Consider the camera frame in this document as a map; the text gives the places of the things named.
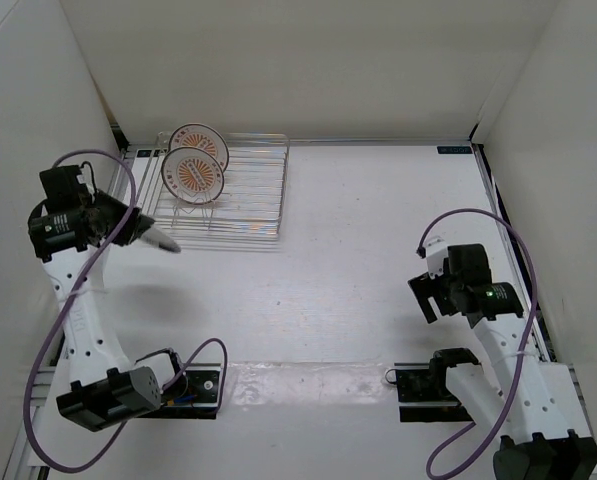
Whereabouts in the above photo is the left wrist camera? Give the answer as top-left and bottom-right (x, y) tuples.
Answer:
(79, 160), (97, 195)

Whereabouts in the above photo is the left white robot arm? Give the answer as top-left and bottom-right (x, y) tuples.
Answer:
(28, 165), (188, 432)

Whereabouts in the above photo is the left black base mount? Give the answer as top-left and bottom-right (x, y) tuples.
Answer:
(152, 364), (223, 420)

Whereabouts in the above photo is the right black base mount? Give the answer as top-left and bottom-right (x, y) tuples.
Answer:
(384, 363), (472, 423)

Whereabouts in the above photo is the green rimmed white plate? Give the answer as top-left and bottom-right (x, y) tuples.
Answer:
(139, 227), (181, 254)

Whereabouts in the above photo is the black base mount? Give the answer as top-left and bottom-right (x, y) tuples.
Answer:
(152, 364), (223, 420)
(384, 363), (472, 423)

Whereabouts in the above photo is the orange sunburst plate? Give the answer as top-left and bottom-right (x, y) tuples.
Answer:
(168, 123), (229, 170)
(160, 147), (225, 206)

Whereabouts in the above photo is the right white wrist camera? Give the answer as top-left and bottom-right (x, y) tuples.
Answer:
(416, 236), (449, 279)

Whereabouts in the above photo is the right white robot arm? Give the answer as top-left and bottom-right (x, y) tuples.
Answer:
(408, 237), (597, 479)

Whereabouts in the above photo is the blue label right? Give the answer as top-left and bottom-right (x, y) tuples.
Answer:
(437, 145), (473, 155)

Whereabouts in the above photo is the metal wire dish rack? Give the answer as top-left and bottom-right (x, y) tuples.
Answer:
(134, 133), (290, 246)

